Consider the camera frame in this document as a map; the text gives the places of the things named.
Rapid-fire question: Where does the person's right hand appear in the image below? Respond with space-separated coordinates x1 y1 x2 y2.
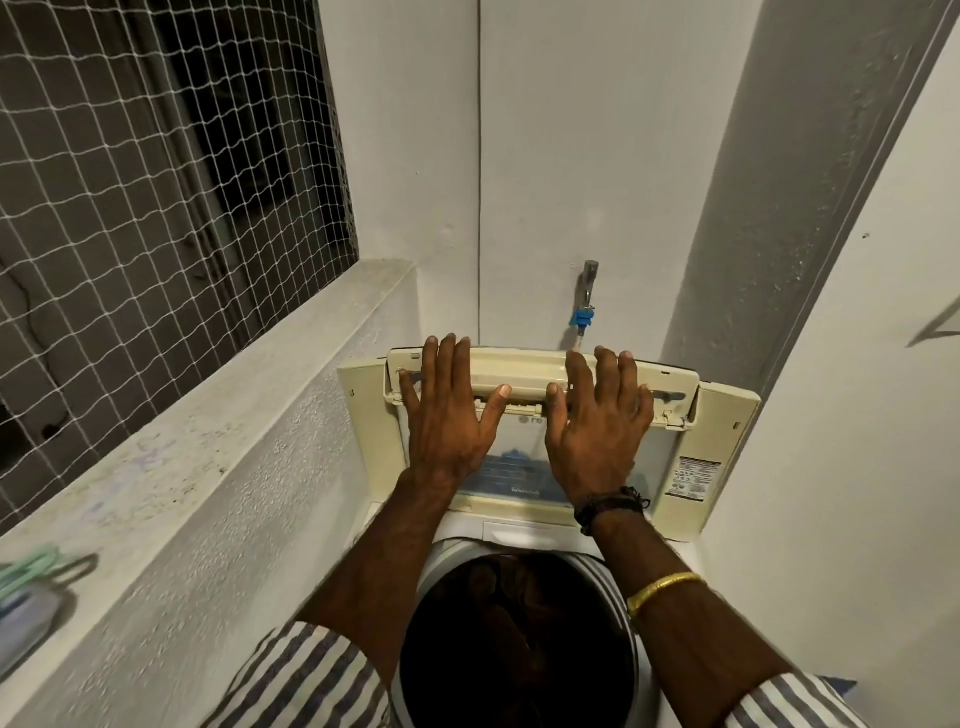
543 344 656 508

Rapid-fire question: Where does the person's left hand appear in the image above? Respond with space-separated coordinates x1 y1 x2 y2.
398 333 514 489

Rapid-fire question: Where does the glass-windowed washing machine lid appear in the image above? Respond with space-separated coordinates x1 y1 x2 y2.
335 346 763 543

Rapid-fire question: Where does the cream blue washing machine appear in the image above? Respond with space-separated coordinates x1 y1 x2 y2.
335 346 763 728

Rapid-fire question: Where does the brown garment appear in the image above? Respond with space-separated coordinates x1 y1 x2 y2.
401 553 639 728

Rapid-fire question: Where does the mint green plastic scoop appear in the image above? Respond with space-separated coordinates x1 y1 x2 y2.
0 545 63 601

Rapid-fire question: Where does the person's left forearm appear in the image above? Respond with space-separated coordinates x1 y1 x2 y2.
296 468 463 684

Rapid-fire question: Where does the person's right forearm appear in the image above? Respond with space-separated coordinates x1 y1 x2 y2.
592 508 796 706

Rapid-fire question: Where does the black thread wristband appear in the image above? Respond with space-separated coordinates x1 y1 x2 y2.
573 485 652 538

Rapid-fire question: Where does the gold bangle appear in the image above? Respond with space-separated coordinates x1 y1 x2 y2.
626 572 708 618

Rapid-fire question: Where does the white window safety net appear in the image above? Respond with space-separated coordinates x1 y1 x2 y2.
0 0 360 535

